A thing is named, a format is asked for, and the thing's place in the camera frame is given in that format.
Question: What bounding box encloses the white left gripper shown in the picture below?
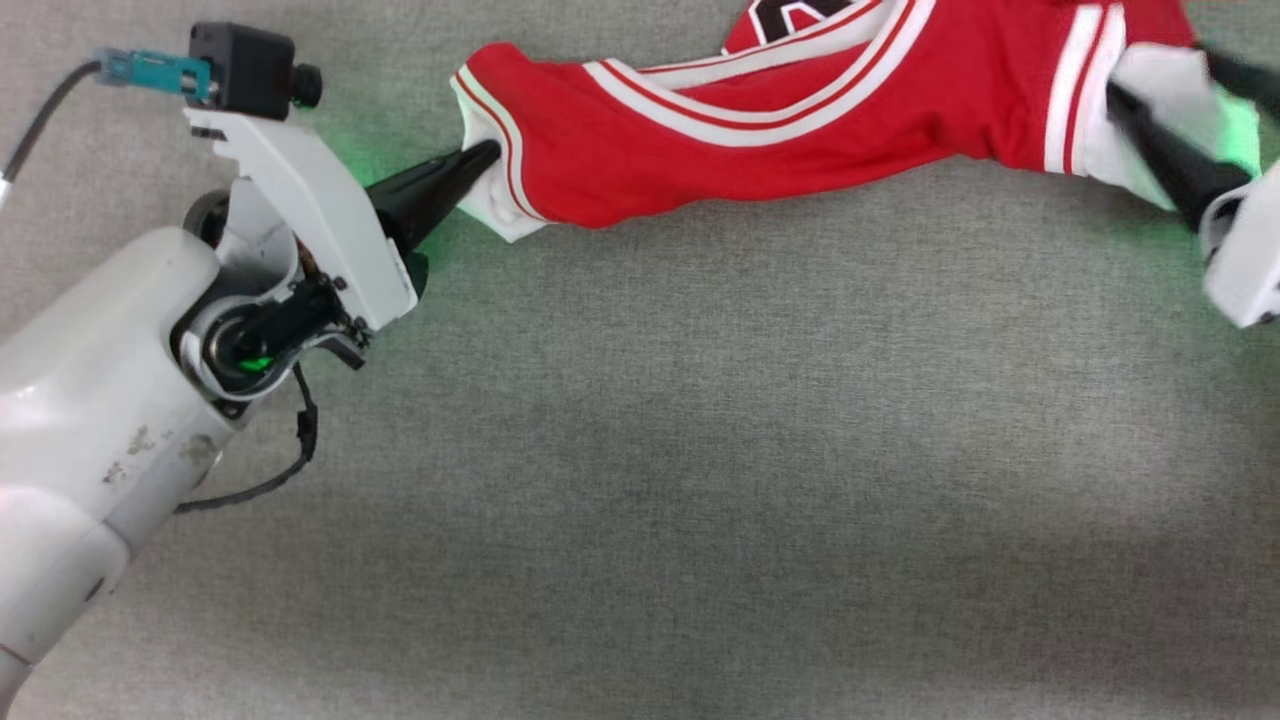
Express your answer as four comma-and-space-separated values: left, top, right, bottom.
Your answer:
183, 105, 502, 373

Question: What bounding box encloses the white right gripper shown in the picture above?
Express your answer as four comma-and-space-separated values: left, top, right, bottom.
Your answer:
1104, 44, 1280, 330

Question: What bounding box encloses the red jersey with white stripes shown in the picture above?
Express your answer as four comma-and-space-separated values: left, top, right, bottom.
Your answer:
450, 0, 1263, 244

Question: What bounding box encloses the grey fabric sofa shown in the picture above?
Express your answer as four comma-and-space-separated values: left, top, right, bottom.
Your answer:
0, 0, 1280, 720

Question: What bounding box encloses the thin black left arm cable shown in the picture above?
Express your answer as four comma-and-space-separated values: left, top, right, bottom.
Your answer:
174, 364, 319, 515

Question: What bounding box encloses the teal left camera connector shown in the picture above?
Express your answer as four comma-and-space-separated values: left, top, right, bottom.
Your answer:
96, 48, 217, 102

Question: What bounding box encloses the black left camera cable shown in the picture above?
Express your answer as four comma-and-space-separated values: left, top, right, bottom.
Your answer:
0, 60, 103, 187

